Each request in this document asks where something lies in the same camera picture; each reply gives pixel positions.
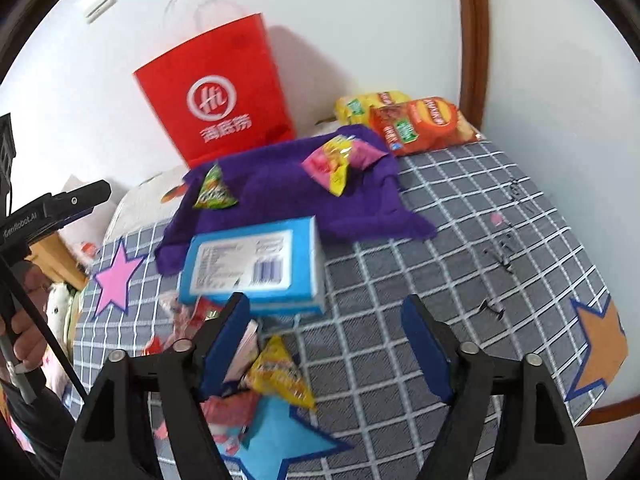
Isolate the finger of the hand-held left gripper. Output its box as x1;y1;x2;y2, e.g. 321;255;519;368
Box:
37;179;112;226

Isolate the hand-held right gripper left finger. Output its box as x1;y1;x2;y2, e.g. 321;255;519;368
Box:
60;292;251;480

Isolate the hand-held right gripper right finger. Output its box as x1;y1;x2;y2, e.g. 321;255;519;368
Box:
401;294;588;480

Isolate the red snack packet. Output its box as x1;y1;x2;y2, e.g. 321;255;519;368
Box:
170;297;223;341

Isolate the person's left hand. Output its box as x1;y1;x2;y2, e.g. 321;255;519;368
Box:
0;260;53;378

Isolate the blue cardboard box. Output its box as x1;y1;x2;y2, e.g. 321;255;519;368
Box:
177;216;327;318

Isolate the white plush toy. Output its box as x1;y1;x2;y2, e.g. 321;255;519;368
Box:
45;282;83;361

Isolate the grey checked blanket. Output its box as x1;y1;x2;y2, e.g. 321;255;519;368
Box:
65;137;628;480

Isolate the green snack packet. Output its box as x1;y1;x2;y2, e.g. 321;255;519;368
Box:
193;162;239;210

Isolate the purple cloth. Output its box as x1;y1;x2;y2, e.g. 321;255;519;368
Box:
154;124;438;276

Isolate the red paper bag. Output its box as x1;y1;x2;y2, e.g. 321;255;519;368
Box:
132;0;296;170

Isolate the pink and yellow snack packet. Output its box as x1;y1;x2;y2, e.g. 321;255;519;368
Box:
301;135;388;197

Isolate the orange chip bag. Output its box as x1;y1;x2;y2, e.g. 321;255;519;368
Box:
369;97;483;156

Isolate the yellow chip bag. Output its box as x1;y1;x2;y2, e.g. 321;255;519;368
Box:
334;91;412;127

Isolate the white light switch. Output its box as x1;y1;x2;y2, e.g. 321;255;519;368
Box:
82;0;118;25

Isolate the brown wooden door frame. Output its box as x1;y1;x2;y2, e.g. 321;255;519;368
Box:
452;0;491;131

